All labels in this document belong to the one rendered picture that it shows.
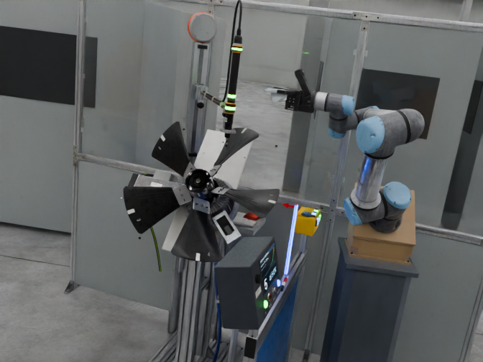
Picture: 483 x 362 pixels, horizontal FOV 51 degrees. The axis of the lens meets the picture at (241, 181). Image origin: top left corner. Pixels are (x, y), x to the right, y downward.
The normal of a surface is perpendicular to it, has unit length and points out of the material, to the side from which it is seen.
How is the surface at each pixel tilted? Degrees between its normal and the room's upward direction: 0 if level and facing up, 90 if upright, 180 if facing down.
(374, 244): 90
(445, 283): 90
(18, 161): 90
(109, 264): 90
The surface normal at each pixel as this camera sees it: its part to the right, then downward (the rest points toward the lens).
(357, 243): -0.09, 0.26
